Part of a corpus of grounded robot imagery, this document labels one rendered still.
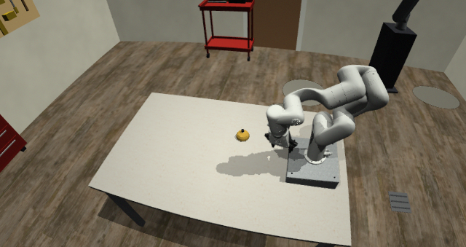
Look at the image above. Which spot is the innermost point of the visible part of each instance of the yellow dome bell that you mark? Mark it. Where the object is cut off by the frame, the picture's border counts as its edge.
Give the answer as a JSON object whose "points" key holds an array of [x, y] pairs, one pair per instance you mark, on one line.
{"points": [[242, 135]]}

